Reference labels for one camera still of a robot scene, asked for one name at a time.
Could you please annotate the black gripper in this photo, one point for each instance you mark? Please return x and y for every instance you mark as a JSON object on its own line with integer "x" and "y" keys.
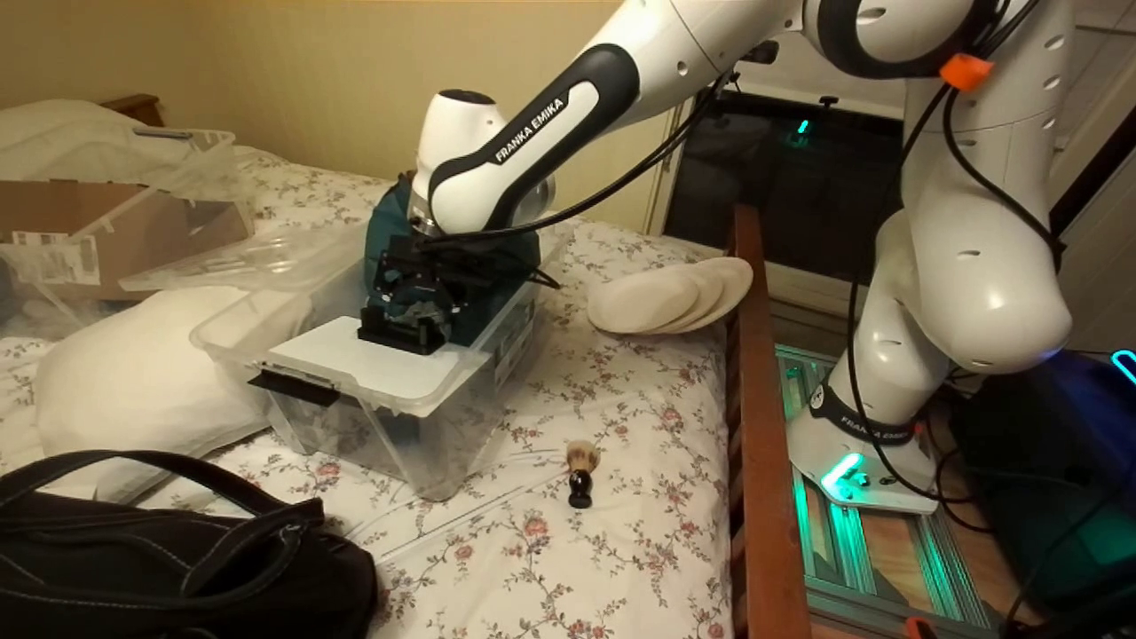
{"x": 457, "y": 263}

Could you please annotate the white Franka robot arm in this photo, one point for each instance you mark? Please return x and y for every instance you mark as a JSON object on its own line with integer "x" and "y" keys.
{"x": 971, "y": 259}

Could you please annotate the clear plastic storage crate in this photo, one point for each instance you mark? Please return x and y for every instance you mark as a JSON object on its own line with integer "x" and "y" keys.
{"x": 472, "y": 412}

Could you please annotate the teal cloth bag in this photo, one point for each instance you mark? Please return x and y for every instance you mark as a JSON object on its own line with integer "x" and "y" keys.
{"x": 502, "y": 267}

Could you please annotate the black flat notebook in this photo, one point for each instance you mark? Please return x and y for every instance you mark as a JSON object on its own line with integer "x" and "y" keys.
{"x": 290, "y": 389}

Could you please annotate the floral white bedsheet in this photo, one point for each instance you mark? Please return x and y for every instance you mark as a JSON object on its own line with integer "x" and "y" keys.
{"x": 615, "y": 402}

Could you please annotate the small dark-suited figurine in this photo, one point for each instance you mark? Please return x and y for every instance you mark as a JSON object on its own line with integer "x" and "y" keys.
{"x": 581, "y": 477}

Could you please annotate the stack of beige round plates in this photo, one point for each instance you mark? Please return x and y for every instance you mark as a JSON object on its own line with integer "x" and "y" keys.
{"x": 657, "y": 303}

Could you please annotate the white rounded pillow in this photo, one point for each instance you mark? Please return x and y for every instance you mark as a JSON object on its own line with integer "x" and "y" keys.
{"x": 129, "y": 376}

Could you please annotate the brown cardboard box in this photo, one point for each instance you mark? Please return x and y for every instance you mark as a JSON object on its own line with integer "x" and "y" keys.
{"x": 83, "y": 225}

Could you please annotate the clear plastic bag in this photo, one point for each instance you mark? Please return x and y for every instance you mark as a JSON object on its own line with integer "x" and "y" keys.
{"x": 106, "y": 147}

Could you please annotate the dark computer case with lights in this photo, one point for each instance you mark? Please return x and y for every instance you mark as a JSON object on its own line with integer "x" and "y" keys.
{"x": 1066, "y": 472}

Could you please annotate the brown wooden bed rail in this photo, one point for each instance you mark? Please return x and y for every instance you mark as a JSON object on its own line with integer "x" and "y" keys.
{"x": 763, "y": 472}

